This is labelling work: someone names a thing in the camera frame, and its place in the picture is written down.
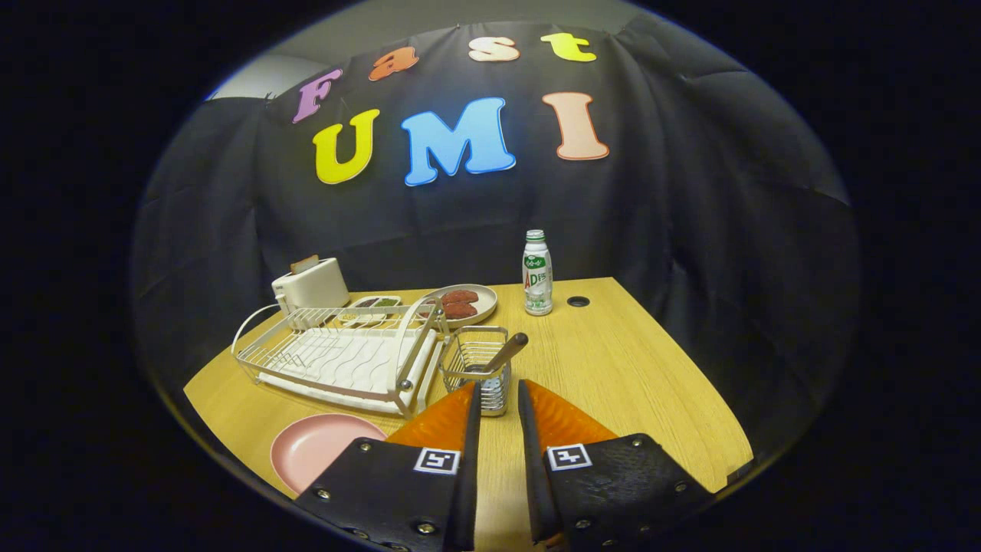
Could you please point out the white green drink bottle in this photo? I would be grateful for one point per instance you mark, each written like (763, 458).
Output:
(537, 284)

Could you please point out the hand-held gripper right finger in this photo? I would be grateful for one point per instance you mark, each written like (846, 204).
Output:
(534, 498)

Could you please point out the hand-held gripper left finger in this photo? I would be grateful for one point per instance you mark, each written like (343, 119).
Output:
(466, 506)

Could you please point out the white toaster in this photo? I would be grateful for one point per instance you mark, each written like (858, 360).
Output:
(314, 287)

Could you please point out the toast slice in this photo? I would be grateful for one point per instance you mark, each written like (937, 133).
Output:
(305, 264)

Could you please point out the white divided seasoning dish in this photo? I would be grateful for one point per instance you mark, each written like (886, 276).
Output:
(383, 303)

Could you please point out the black backdrop cloth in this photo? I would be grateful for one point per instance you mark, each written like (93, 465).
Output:
(690, 230)

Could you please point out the pink plate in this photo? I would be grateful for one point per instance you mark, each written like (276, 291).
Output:
(314, 452)

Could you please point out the beige plate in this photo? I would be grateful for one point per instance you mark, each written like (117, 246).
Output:
(487, 303)

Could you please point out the red meat slice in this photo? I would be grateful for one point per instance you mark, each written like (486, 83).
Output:
(461, 296)
(460, 311)

